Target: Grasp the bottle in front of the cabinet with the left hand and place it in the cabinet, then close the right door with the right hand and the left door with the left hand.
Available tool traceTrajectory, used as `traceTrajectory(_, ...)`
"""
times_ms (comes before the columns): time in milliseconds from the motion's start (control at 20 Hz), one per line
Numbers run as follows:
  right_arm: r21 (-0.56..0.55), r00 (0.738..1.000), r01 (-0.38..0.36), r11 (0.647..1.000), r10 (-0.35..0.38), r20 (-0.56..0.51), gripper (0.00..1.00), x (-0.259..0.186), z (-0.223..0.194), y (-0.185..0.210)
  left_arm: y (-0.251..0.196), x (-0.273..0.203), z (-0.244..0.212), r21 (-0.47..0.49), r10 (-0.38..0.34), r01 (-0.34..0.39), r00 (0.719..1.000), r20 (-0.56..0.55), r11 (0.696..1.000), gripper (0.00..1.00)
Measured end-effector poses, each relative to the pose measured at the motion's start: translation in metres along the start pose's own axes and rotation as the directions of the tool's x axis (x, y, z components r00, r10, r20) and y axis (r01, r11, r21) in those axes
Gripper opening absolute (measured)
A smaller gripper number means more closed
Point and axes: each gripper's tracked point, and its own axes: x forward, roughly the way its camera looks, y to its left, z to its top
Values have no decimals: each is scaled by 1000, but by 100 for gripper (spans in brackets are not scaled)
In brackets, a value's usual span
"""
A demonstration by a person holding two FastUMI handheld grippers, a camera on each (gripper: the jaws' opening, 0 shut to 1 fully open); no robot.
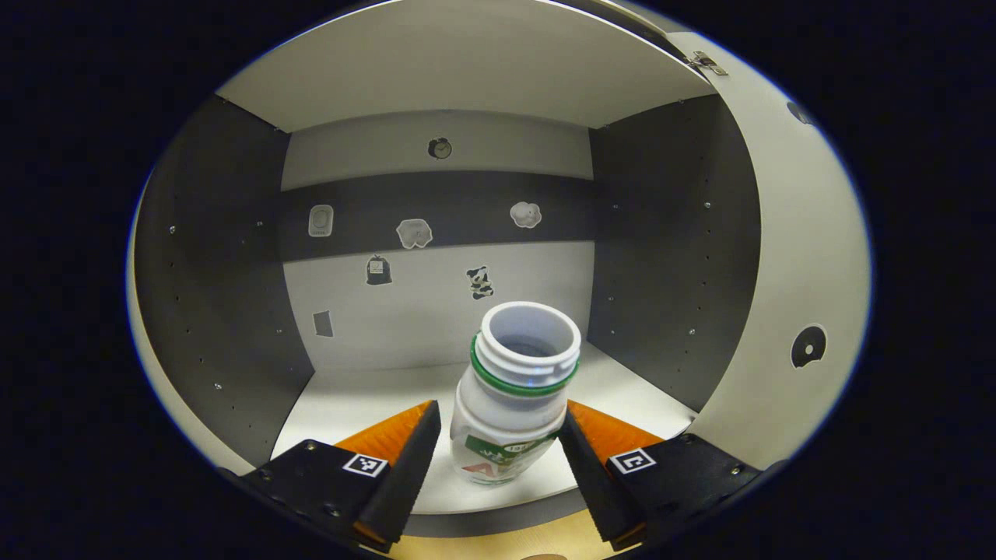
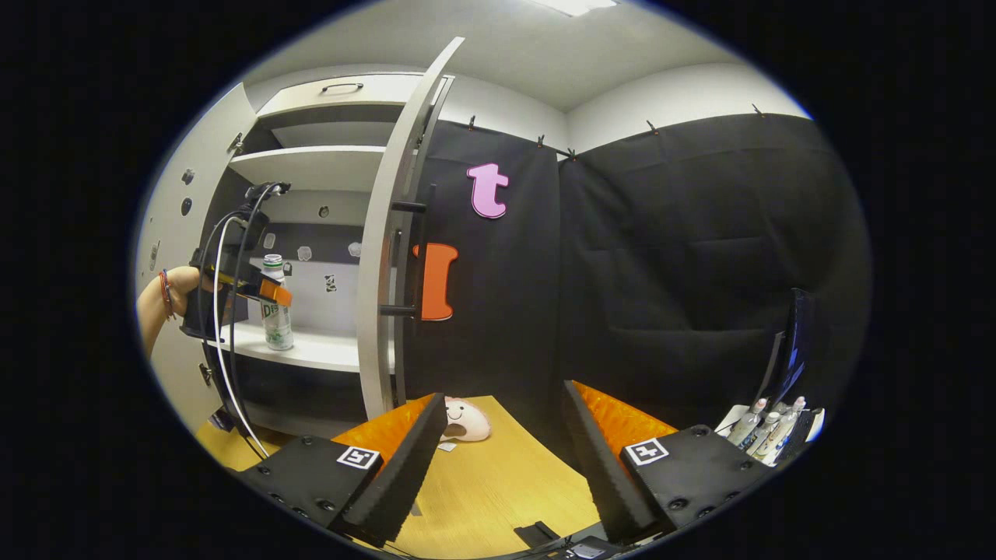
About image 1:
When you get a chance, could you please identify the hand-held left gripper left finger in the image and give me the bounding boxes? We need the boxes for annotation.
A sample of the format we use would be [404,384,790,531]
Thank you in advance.
[237,400,443,545]

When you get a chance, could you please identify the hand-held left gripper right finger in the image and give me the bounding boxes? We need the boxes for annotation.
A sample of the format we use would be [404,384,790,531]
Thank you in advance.
[559,400,762,552]

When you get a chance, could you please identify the white bottle with green label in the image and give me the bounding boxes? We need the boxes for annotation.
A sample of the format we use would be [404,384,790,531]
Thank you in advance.
[450,301,583,488]

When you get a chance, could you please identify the white cabinet door with handle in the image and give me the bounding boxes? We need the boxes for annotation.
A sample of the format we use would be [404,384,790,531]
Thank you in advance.
[685,31,874,471]

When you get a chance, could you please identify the white cabinet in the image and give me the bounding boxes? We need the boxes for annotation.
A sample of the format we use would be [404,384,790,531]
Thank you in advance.
[128,0,763,537]

